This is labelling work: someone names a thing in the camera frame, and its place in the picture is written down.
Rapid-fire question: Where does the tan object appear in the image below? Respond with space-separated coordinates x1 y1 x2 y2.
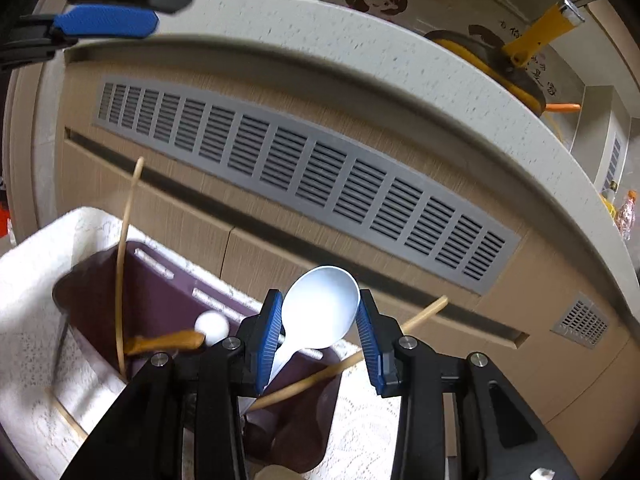
257 464 302 480

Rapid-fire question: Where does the white plastic spoon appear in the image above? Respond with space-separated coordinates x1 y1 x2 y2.
260 265 361 397

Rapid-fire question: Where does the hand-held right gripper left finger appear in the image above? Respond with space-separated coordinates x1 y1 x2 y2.
60 289 286 480

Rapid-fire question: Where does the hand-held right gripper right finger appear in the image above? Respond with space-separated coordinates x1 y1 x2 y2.
356 289 581 480

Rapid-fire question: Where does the grey wall socket panel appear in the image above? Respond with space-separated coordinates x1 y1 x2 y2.
602 134 624 192

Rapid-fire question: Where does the cartoon wall sticker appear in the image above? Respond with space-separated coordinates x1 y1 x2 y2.
344 0 409 22

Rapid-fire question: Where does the speckled kitchen countertop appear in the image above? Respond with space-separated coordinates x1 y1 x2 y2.
14 0 640 282

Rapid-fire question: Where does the purple plastic utensil holder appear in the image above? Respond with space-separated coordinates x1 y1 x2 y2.
52 240 344 477

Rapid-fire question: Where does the black wok with yellow handle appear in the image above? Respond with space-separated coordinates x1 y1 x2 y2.
424 0 586 112

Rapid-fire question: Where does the small white round utensil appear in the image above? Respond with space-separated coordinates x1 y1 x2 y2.
193 311 230 347

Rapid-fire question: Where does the white lace tablecloth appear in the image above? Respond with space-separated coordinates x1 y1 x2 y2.
0 206 401 480

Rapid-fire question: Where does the short grey vent grille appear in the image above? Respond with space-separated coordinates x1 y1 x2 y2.
551 290 611 348

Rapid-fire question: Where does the wooden spoon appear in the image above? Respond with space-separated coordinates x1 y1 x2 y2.
124 329 207 357

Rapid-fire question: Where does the long grey vent grille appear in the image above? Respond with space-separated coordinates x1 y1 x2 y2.
92 74 521 296

